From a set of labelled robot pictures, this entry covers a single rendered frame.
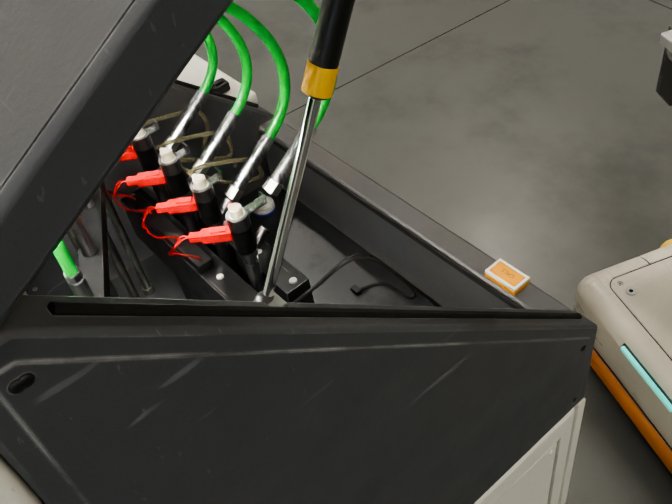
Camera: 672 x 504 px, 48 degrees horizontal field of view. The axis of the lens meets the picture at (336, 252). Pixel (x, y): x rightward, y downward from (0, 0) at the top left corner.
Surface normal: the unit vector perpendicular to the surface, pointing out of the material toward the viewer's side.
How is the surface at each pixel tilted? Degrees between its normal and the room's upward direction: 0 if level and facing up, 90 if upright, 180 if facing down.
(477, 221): 0
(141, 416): 90
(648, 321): 0
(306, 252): 0
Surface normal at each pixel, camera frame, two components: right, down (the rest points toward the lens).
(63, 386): 0.65, 0.49
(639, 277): -0.13, -0.69
